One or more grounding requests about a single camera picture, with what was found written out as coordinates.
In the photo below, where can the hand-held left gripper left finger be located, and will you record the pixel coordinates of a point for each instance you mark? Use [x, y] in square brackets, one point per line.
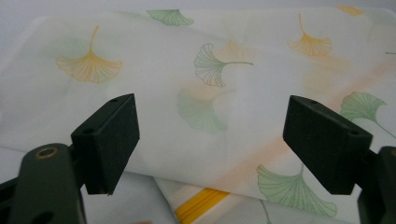
[106, 143]

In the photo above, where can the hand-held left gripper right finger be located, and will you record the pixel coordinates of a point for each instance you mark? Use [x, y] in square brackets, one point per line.
[323, 146]

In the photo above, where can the white leaf-print mesh laundry bag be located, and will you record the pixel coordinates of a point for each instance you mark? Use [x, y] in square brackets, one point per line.
[162, 62]

